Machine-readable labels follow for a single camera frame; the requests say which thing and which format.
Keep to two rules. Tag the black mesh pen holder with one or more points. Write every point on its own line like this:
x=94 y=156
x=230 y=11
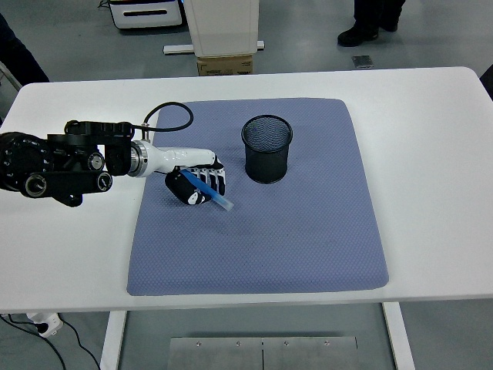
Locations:
x=265 y=162

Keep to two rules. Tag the person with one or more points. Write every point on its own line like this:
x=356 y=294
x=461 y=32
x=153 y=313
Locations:
x=362 y=31
x=17 y=58

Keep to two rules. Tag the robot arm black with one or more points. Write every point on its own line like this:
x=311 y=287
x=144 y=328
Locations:
x=23 y=162

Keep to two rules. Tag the blue marker with clear cap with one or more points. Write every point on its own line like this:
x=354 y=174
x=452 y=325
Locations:
x=225 y=203

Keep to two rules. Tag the cardboard box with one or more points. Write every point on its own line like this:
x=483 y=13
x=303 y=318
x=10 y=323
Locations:
x=225 y=66

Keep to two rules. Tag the blue-grey textured mat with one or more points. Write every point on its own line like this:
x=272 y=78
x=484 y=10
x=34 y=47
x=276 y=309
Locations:
x=250 y=239

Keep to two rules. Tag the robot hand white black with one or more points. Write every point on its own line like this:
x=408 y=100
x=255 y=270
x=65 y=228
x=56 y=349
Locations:
x=181 y=158

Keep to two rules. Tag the white base bar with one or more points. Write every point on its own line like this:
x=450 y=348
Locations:
x=177 y=49

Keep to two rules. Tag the grey metal floor plate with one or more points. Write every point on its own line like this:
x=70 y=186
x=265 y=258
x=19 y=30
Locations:
x=362 y=62

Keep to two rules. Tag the dark chair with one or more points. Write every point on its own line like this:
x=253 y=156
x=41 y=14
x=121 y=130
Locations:
x=487 y=83

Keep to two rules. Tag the grey metal frame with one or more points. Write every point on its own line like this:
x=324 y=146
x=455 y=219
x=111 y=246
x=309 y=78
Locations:
x=9 y=77

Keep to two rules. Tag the white power strip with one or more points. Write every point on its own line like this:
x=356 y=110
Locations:
x=44 y=324

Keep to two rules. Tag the white table leg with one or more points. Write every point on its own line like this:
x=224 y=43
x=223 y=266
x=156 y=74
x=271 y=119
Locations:
x=113 y=339
x=398 y=335

